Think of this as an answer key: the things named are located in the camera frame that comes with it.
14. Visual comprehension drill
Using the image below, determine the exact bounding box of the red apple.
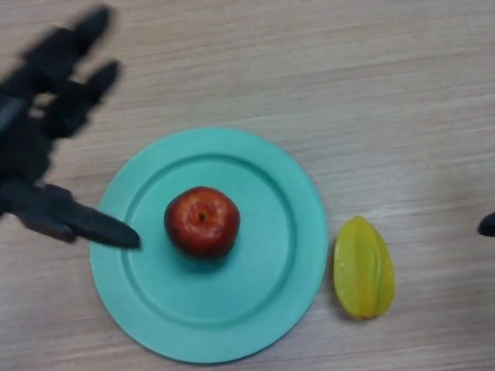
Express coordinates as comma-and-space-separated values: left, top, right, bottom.
165, 185, 241, 259

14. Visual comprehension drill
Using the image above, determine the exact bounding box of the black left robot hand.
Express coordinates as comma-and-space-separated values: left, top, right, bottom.
0, 5, 141, 251

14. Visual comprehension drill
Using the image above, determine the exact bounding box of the yellow starfruit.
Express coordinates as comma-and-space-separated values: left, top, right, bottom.
333, 215, 397, 320

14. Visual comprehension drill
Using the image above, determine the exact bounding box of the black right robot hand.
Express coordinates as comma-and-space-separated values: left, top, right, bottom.
477, 211, 495, 237

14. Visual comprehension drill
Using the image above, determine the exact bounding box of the green round plate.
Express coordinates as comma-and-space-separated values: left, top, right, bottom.
88, 127, 329, 365

